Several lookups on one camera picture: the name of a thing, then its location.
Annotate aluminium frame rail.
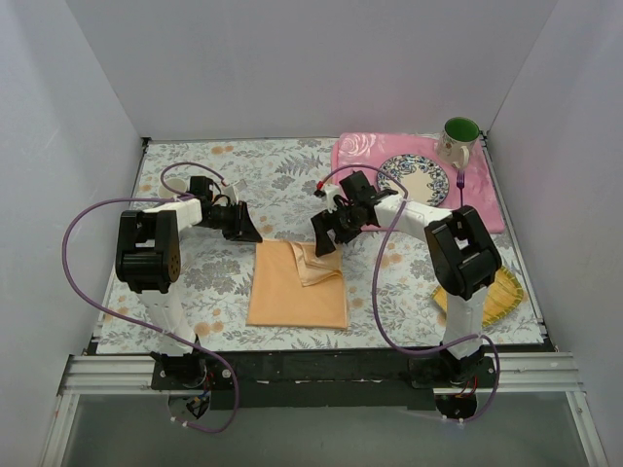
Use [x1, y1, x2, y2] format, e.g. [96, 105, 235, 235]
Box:
[58, 352, 584, 395]

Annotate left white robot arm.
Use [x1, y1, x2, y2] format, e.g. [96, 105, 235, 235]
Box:
[115, 176, 262, 389]

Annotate yellow bamboo mat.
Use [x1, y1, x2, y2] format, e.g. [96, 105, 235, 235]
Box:
[430, 266, 525, 328]

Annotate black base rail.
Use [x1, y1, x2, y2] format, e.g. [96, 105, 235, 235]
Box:
[150, 349, 495, 411]

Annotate floral mug green inside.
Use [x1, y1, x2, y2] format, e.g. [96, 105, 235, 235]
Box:
[435, 117, 480, 169]

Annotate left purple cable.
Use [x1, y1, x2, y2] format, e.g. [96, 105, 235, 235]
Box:
[62, 162, 240, 434]

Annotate purple fork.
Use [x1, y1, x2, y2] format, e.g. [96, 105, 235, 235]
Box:
[456, 169, 465, 207]

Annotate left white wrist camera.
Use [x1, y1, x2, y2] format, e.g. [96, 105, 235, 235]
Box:
[222, 180, 246, 204]

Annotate purple cable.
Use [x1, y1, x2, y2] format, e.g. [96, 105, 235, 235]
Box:
[62, 162, 240, 434]
[314, 163, 501, 425]

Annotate blue floral plate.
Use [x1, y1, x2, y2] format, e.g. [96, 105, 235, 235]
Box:
[377, 154, 450, 207]

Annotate pink floral placemat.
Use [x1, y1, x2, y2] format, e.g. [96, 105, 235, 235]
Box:
[331, 132, 505, 234]

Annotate grey mug white inside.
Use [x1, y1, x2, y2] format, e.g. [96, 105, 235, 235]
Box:
[158, 178, 188, 198]

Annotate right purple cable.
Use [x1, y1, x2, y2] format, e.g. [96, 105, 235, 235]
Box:
[314, 163, 501, 425]

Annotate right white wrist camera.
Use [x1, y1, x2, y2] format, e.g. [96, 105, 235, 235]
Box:
[314, 182, 341, 213]

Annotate orange satin napkin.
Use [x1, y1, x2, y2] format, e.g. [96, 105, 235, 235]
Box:
[246, 239, 348, 330]

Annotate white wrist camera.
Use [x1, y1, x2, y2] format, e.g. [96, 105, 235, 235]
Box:
[314, 182, 341, 213]
[222, 180, 246, 204]

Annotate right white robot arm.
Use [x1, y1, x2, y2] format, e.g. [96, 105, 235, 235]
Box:
[311, 165, 502, 387]

